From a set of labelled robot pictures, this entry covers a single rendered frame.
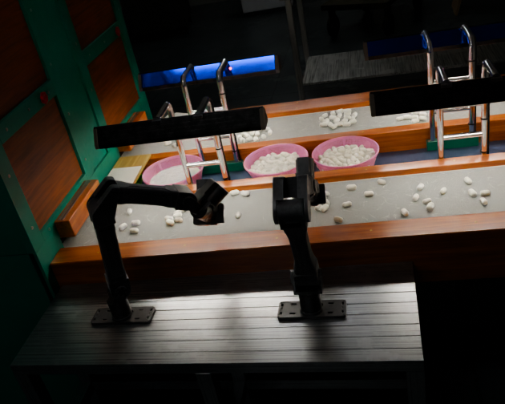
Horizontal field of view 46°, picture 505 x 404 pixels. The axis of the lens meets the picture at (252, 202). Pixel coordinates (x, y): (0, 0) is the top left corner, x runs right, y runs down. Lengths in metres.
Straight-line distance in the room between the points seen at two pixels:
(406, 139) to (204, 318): 1.18
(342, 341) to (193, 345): 0.43
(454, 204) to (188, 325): 0.94
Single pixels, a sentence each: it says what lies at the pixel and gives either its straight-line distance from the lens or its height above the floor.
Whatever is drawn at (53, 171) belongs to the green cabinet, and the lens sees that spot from 2.28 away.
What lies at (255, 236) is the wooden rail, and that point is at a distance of 1.96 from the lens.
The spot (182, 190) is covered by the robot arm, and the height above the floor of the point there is 1.03.
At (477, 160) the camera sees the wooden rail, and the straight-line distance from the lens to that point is 2.27.
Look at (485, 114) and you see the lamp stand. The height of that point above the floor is 0.92.
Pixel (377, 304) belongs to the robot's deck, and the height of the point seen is 0.67.
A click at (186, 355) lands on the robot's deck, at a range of 1.75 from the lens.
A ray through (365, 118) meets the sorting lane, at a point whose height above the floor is 0.74.
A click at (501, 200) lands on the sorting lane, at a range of 2.08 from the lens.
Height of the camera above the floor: 1.85
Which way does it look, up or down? 30 degrees down
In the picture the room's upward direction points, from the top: 12 degrees counter-clockwise
